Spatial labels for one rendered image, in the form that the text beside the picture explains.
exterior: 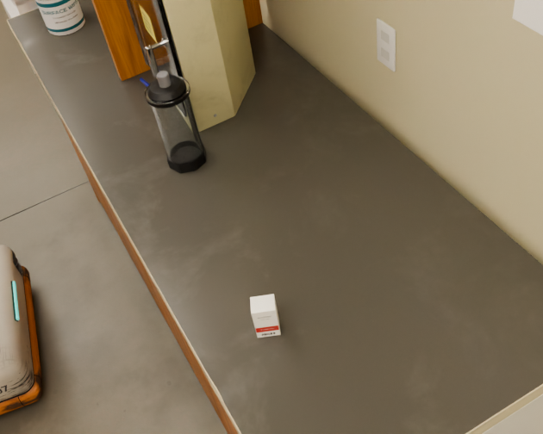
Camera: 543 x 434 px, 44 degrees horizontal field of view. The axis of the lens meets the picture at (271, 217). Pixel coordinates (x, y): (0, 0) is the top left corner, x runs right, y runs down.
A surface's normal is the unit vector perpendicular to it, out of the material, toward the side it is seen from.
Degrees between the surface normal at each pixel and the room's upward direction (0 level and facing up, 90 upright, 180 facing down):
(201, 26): 90
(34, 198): 0
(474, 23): 90
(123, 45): 90
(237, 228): 0
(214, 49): 90
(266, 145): 0
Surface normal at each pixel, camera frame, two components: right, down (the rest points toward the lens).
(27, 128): -0.13, -0.68
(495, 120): -0.87, 0.43
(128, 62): 0.48, 0.59
